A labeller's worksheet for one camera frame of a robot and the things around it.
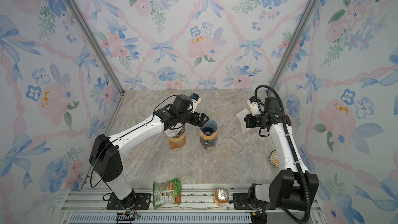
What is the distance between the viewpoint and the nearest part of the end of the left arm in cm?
61

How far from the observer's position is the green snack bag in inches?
28.8

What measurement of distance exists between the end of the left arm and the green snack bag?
1.11 feet
